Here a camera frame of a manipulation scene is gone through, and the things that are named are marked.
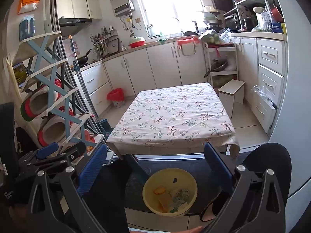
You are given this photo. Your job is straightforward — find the orange peel pile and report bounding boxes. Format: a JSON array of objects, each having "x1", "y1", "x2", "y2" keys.
[{"x1": 153, "y1": 186, "x2": 173, "y2": 213}]

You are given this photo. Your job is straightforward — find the yellow plastic trash basin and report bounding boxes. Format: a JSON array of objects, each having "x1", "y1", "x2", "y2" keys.
[{"x1": 142, "y1": 168, "x2": 198, "y2": 217}]

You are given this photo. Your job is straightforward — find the red-lined small trash bin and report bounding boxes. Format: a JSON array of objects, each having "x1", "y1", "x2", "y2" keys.
[{"x1": 107, "y1": 88, "x2": 125, "y2": 108}]

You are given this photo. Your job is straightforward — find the white kitchen base cabinets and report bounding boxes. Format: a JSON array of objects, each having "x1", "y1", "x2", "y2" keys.
[{"x1": 81, "y1": 41, "x2": 207, "y2": 115}]

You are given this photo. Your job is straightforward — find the blue white shoe rack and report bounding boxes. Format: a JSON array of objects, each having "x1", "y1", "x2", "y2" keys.
[{"x1": 6, "y1": 32, "x2": 104, "y2": 156}]

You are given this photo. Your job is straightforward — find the beige red slipper on rack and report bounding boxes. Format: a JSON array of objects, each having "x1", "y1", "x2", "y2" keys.
[{"x1": 21, "y1": 85, "x2": 49, "y2": 122}]

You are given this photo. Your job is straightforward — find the floral tablecloth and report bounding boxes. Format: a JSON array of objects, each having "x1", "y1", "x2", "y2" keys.
[{"x1": 107, "y1": 83, "x2": 240, "y2": 158}]

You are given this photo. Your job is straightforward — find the small white stool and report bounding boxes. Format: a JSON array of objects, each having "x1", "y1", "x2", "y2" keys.
[{"x1": 218, "y1": 79, "x2": 245, "y2": 118}]

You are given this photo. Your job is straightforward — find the black frying pan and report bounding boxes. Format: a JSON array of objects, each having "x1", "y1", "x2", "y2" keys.
[{"x1": 78, "y1": 49, "x2": 92, "y2": 68}]

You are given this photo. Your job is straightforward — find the black wok on cart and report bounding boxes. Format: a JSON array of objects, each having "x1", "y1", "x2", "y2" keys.
[{"x1": 204, "y1": 58, "x2": 228, "y2": 78}]

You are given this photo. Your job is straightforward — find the white rolling storage cart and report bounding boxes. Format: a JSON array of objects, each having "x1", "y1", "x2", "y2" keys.
[{"x1": 203, "y1": 43, "x2": 239, "y2": 89}]

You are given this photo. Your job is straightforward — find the white right drawer cabinet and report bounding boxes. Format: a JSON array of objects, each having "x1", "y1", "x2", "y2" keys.
[{"x1": 231, "y1": 32, "x2": 287, "y2": 136}]

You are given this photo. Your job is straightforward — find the range hood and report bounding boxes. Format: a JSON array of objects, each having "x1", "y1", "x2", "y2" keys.
[{"x1": 59, "y1": 18, "x2": 92, "y2": 38}]

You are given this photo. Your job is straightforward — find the red wash basin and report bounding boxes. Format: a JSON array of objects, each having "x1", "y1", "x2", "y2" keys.
[{"x1": 129, "y1": 40, "x2": 145, "y2": 49}]

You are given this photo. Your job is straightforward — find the red cloth on cabinet door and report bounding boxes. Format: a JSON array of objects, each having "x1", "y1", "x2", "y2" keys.
[{"x1": 177, "y1": 37, "x2": 200, "y2": 49}]

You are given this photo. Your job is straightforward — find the white upper wall cabinets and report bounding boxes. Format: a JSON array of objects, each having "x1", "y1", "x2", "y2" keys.
[{"x1": 56, "y1": 0, "x2": 102, "y2": 19}]

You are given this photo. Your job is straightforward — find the wall gas water heater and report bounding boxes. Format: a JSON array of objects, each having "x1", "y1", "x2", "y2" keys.
[{"x1": 110, "y1": 0, "x2": 135, "y2": 17}]

